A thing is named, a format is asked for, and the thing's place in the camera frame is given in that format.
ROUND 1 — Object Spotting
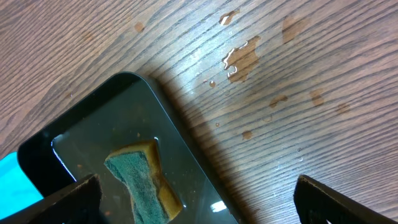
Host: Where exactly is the blue plastic tray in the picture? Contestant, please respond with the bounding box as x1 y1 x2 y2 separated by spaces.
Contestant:
0 152 43 219

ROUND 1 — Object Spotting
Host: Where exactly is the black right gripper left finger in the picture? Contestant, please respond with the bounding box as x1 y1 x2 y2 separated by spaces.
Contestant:
1 174 103 224

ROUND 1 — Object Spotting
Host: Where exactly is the black water tray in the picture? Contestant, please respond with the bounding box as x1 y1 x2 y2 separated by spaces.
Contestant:
17 72 245 223

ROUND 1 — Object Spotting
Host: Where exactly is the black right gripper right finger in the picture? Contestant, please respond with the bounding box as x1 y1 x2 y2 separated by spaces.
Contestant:
294 175 397 224

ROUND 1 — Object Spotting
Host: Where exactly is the green yellow sponge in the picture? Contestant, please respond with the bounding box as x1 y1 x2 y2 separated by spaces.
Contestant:
104 139 183 223

